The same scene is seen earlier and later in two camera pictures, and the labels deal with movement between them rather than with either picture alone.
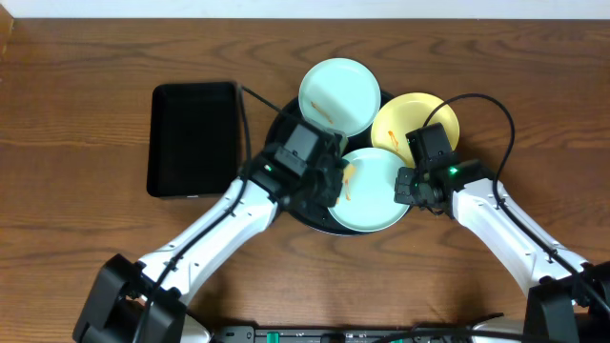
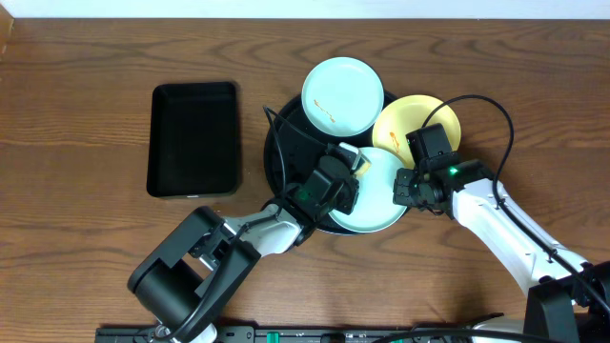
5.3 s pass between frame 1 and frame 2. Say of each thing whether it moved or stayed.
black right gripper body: stayed
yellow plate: stayed
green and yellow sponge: moved
